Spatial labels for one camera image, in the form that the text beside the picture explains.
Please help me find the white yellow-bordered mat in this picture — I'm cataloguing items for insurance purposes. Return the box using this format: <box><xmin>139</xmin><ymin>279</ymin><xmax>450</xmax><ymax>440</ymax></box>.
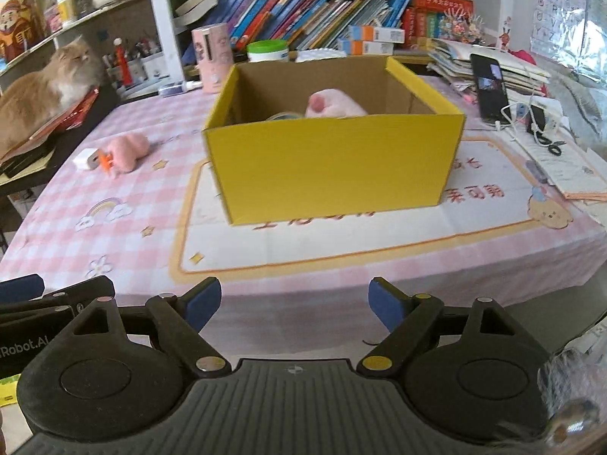
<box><xmin>170</xmin><ymin>136</ymin><xmax>574</xmax><ymax>282</ymax></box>

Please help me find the black smartphone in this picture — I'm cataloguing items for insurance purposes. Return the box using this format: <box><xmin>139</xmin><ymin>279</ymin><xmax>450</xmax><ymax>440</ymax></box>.
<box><xmin>470</xmin><ymin>53</ymin><xmax>510</xmax><ymax>122</ymax></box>

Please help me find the orange hair claw clip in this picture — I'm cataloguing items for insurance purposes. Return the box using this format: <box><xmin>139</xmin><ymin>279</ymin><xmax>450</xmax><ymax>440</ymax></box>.
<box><xmin>98</xmin><ymin>150</ymin><xmax>116</xmax><ymax>178</ymax></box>

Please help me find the yellow cardboard box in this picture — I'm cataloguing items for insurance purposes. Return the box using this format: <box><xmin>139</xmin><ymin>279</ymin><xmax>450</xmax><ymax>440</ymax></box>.
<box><xmin>204</xmin><ymin>56</ymin><xmax>465</xmax><ymax>225</ymax></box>

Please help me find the wooden bookshelf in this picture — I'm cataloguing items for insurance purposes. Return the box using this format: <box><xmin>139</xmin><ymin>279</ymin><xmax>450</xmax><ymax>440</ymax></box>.
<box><xmin>144</xmin><ymin>0</ymin><xmax>504</xmax><ymax>82</ymax></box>

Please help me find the white jar green lid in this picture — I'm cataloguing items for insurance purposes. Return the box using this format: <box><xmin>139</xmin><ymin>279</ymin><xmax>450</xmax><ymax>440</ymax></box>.
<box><xmin>247</xmin><ymin>39</ymin><xmax>289</xmax><ymax>63</ymax></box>

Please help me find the pink cylindrical humidifier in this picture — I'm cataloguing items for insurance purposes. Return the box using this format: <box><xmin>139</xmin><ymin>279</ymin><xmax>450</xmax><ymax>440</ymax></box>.
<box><xmin>191</xmin><ymin>23</ymin><xmax>234</xmax><ymax>94</ymax></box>

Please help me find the pink plush toy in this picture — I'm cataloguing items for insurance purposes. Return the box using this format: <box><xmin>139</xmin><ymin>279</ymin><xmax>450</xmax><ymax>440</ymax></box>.
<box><xmin>106</xmin><ymin>133</ymin><xmax>150</xmax><ymax>174</ymax></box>

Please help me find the red paper stack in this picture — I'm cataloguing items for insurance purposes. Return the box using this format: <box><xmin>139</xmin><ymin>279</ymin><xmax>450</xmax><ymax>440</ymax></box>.
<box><xmin>1</xmin><ymin>87</ymin><xmax>100</xmax><ymax>162</ymax></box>

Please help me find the orange fluffy cat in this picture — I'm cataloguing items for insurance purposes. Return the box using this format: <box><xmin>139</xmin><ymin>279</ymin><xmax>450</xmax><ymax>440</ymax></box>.
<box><xmin>1</xmin><ymin>36</ymin><xmax>105</xmax><ymax>155</ymax></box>

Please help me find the white pen holder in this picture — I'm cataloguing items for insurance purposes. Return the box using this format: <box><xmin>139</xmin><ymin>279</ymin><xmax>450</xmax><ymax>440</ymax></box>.
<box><xmin>102</xmin><ymin>52</ymin><xmax>169</xmax><ymax>88</ymax></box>

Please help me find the pink checkered tablecloth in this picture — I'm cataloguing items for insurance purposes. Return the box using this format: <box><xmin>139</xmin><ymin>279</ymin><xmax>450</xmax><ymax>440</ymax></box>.
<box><xmin>1</xmin><ymin>91</ymin><xmax>606</xmax><ymax>358</ymax></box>

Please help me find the pink plush in box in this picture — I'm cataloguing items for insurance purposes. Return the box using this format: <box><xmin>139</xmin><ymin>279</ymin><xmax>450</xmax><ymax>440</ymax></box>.
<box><xmin>305</xmin><ymin>88</ymin><xmax>367</xmax><ymax>118</ymax></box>

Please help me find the white power adapter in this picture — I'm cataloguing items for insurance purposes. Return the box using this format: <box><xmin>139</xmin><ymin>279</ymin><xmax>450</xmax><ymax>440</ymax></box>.
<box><xmin>72</xmin><ymin>148</ymin><xmax>103</xmax><ymax>171</ymax></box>

